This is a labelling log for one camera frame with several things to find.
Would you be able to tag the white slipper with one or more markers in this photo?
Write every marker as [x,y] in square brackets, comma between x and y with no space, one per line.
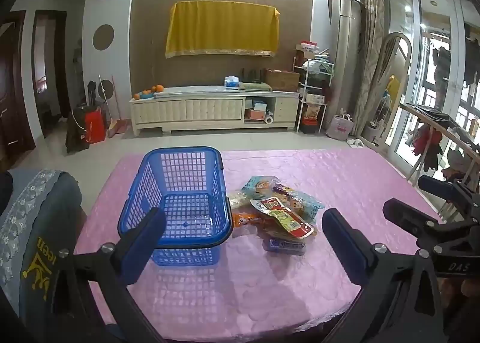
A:
[351,142]
[359,143]

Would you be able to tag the wooden clothes rack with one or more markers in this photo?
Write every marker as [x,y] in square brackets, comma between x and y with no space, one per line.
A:
[431,123]

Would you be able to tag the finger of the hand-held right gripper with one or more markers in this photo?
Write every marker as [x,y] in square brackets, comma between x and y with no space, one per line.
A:
[405,213]
[438,185]

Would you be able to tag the white metal rack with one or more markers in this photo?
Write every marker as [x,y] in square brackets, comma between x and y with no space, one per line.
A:
[315,85]

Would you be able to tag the dark wooden door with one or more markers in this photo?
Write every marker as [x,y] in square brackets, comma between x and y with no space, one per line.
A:
[11,103]

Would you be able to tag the broom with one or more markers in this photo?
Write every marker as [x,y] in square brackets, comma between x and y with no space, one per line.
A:
[116,127]

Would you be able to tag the green-ended clear cracker packet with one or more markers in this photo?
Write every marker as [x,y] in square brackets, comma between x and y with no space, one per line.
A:
[238,200]

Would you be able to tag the patterned beige curtain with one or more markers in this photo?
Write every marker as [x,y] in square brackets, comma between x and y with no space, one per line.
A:
[371,28]

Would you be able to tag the large brown wall disc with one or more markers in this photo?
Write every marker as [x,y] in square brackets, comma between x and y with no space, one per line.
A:
[103,37]

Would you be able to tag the arched standing mirror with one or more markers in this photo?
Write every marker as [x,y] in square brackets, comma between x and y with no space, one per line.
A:
[393,65]

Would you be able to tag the dark wooden doorway frame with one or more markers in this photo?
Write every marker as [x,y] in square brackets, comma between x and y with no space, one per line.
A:
[62,65]

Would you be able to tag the glass sliding door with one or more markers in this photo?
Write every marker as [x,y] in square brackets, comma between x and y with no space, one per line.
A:
[431,28]

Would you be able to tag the blue tissue box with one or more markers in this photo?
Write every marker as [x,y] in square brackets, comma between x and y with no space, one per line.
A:
[231,82]

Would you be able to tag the black bag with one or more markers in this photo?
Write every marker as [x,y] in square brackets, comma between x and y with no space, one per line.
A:
[75,133]

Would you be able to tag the brown cardboard box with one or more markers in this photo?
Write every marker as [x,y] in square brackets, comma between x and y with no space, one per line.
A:
[281,80]

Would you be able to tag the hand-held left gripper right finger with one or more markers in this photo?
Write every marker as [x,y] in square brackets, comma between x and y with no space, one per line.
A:
[343,249]

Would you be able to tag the white paper roll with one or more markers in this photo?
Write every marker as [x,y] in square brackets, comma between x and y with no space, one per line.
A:
[269,118]

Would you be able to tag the standing air conditioner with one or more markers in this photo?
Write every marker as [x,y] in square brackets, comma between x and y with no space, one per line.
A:
[345,58]

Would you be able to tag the red and white box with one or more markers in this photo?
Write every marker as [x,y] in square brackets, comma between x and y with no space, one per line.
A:
[307,48]

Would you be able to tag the green cushion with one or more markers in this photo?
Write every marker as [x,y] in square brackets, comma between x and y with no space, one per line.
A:
[255,86]

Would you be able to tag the small brown wall disc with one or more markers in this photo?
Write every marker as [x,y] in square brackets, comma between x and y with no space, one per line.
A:
[108,88]

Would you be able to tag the pink tote bag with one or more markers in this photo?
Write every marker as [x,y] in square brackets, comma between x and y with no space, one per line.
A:
[339,127]

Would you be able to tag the blue gum packet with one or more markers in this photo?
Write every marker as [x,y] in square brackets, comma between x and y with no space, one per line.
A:
[283,246]

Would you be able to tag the blue plastic basket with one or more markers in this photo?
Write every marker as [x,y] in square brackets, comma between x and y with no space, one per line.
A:
[180,151]

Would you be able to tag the grey patterned chair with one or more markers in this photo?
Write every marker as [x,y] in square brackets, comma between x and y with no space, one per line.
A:
[22,215]

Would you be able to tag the red bag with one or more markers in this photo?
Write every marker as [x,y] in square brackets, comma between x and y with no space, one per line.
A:
[95,125]

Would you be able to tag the red sausage packet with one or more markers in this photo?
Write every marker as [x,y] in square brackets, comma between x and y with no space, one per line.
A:
[288,219]

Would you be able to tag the yellow cloth cover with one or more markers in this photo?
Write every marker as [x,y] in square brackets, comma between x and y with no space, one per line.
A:
[221,28]

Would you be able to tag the light blue box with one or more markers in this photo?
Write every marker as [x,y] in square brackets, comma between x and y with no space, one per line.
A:
[260,105]

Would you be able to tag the light blue snack packet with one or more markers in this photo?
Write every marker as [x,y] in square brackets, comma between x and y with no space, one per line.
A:
[305,205]
[260,185]

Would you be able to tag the blue dish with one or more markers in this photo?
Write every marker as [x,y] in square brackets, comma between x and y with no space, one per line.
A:
[146,95]

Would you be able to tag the orange sausage packet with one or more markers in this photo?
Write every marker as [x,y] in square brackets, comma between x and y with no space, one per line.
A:
[243,220]

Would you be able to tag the red and black hanging clothes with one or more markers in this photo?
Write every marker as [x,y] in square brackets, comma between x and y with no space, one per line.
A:
[427,144]

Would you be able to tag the cream tv cabinet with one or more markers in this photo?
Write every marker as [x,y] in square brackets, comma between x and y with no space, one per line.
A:
[210,108]

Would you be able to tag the orange box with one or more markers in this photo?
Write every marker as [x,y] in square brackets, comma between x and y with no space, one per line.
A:
[255,114]

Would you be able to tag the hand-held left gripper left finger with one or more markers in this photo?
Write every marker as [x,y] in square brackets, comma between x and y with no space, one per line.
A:
[144,241]

